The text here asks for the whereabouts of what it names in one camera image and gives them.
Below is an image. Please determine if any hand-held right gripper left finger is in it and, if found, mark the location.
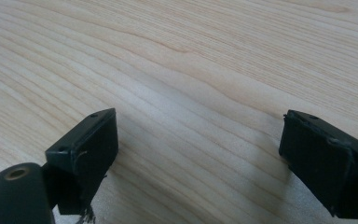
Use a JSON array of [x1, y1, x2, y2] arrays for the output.
[[42, 107, 119, 224]]

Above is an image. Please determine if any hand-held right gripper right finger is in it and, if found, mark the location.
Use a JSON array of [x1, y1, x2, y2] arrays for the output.
[[278, 109, 358, 220]]

